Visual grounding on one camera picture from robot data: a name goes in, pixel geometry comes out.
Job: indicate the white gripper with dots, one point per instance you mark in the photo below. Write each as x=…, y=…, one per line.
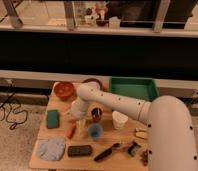
x=79, y=110

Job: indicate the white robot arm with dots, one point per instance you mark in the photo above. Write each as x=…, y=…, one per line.
x=171, y=138

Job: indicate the blue plastic cup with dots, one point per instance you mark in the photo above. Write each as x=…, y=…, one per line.
x=95, y=130

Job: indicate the dark brown cup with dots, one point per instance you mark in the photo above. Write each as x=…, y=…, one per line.
x=96, y=114

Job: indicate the black rectangular block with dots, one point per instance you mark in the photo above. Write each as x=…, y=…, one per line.
x=79, y=151

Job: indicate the green sponge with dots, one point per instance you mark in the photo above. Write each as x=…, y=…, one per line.
x=52, y=119

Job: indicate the white paper cup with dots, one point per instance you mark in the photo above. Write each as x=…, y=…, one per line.
x=119, y=119

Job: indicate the red bowl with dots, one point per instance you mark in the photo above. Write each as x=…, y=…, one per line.
x=64, y=90

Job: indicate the blue grey cloth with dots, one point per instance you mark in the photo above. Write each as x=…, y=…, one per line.
x=51, y=149

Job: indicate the dark brown bowl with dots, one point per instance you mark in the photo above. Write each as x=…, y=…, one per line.
x=94, y=80

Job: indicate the black metal clip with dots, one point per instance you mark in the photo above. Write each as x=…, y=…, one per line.
x=133, y=149

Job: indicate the cream banana piece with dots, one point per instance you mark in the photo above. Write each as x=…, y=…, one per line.
x=141, y=133

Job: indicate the green plastic tray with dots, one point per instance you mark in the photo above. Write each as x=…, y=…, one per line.
x=135, y=87

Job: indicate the brown small object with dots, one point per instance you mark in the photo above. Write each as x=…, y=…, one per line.
x=144, y=158

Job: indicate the black handled utensil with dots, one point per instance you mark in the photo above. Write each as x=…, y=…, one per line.
x=106, y=152

